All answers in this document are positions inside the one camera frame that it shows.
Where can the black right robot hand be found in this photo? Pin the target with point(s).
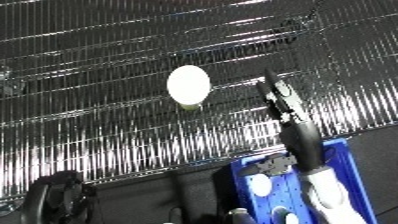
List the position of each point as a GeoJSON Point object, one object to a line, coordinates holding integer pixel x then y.
{"type": "Point", "coordinates": [302, 140]}

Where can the pale right robot arm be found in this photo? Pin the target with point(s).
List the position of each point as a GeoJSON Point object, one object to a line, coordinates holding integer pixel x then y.
{"type": "Point", "coordinates": [329, 196]}

